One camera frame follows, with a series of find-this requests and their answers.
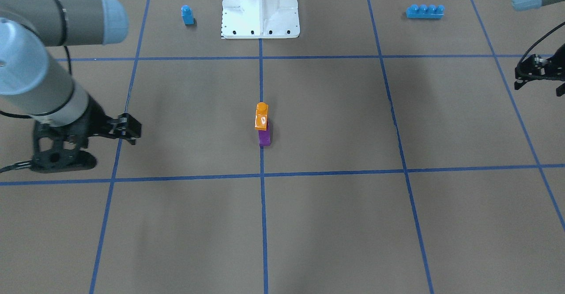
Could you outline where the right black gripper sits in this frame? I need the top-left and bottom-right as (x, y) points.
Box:
(66, 96), (143, 147)

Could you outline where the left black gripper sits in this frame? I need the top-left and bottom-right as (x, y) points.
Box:
(514, 45), (565, 97)

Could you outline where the orange trapezoid block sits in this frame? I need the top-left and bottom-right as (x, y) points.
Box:
(254, 102), (269, 131)

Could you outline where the purple trapezoid block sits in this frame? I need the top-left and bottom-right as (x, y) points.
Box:
(258, 122), (271, 147)

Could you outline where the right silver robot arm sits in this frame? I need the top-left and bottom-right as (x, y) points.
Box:
(1, 0), (141, 144)

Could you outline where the long blue block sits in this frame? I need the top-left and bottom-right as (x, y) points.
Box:
(405, 4), (445, 19)

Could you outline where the small blue block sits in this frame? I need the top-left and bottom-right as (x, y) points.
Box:
(181, 5), (195, 25)

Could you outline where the brown paper table cover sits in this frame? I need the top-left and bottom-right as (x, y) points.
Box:
(1, 0), (565, 294)

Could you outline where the black camera cable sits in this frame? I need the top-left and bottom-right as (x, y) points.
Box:
(517, 21), (565, 65)

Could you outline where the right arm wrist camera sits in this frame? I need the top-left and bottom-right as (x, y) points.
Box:
(30, 121), (98, 174)

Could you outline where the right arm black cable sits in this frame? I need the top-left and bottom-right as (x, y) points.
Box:
(0, 47), (73, 173)

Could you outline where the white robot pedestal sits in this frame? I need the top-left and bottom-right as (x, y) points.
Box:
(221, 0), (301, 39)

